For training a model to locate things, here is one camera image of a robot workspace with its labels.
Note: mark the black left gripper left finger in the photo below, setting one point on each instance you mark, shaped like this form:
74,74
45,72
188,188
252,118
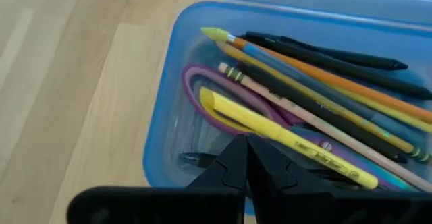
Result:
168,207

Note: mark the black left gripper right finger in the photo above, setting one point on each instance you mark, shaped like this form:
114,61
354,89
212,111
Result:
320,207

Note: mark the natural wood pencil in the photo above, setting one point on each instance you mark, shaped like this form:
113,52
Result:
320,122

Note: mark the black pen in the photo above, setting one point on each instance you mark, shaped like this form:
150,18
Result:
337,120
337,68
354,57

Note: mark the yellow pencil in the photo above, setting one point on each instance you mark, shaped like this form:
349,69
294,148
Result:
337,109

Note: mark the blue plastic supply box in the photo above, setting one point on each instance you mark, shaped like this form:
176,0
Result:
175,92

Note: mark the purple scissors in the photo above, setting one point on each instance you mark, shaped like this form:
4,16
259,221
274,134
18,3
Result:
188,89

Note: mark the orange pencil green eraser cap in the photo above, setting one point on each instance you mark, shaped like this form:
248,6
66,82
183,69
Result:
337,81

